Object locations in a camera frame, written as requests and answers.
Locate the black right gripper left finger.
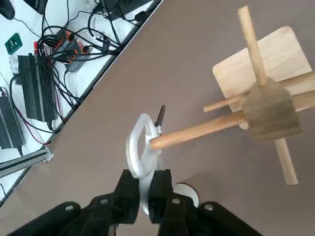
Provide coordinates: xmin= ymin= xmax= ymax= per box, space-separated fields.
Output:
xmin=7 ymin=169 xmax=141 ymax=236

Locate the black power adapter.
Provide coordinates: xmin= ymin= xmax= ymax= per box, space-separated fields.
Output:
xmin=103 ymin=0 xmax=154 ymax=23

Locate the aluminium frame rail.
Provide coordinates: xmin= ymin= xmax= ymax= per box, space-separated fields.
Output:
xmin=0 ymin=147 xmax=54 ymax=178

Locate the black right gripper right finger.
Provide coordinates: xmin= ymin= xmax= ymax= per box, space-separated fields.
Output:
xmin=148 ymin=169 xmax=265 ymax=236

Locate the wooden peg rack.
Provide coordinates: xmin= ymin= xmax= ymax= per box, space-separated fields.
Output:
xmin=150 ymin=6 xmax=315 ymax=186

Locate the grey and orange hub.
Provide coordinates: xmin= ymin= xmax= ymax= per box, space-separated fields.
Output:
xmin=52 ymin=29 xmax=91 ymax=72

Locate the black ribbed power supply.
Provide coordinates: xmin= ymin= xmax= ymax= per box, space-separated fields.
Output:
xmin=16 ymin=53 xmax=59 ymax=123

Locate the grey ribbed power supply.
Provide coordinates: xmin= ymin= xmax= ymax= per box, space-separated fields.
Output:
xmin=0 ymin=94 xmax=27 ymax=151

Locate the green circuit board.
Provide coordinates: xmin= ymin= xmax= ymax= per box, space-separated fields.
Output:
xmin=4 ymin=32 xmax=24 ymax=55

